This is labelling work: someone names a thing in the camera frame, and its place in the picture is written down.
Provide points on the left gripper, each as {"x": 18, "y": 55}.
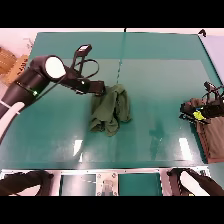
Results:
{"x": 96, "y": 87}

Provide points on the green shirt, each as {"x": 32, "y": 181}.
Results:
{"x": 108, "y": 111}

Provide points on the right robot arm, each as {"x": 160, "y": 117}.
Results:
{"x": 196, "y": 181}

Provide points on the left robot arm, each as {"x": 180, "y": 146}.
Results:
{"x": 31, "y": 81}

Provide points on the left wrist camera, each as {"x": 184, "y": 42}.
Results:
{"x": 83, "y": 50}

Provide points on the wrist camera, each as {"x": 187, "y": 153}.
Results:
{"x": 83, "y": 50}
{"x": 210, "y": 87}

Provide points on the silver frame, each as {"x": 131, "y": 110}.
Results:
{"x": 106, "y": 181}

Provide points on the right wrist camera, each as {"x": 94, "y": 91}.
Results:
{"x": 210, "y": 87}

